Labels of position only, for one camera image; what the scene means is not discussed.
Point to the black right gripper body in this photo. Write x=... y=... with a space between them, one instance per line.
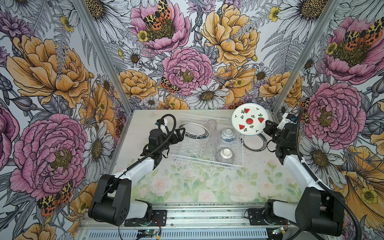
x=277 y=138

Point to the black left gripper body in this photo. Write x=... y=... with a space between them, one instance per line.
x=164 y=146

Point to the plate green red band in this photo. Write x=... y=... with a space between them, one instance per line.
x=195 y=131

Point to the white plate green rim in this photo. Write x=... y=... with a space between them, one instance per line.
x=256 y=143

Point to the white plate teal rim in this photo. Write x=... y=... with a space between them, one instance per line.
x=249 y=119

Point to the clear glass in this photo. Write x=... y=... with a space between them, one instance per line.
x=215 y=136
x=211 y=125
x=210 y=149

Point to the white wire dish rack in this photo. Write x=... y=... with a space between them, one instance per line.
x=193 y=150

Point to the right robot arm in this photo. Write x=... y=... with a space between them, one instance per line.
x=319 y=210

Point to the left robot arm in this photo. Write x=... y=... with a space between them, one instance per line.
x=112 y=201

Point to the white blue floral bowl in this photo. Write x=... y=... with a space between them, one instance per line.
x=227 y=135

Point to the striped brown white bowl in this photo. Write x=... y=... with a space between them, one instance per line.
x=225 y=156

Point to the green circuit board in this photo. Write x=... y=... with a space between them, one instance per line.
x=146 y=233

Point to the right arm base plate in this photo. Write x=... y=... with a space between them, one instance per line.
x=257 y=217

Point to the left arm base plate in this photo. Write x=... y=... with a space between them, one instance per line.
x=155 y=218

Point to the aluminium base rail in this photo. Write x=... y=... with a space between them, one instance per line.
x=187 y=222

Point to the right aluminium corner post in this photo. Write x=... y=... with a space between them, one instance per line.
x=323 y=22

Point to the aluminium corner post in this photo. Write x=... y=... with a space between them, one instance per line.
x=323 y=22
x=96 y=39

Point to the left aluminium corner post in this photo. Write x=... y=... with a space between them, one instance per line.
x=96 y=39

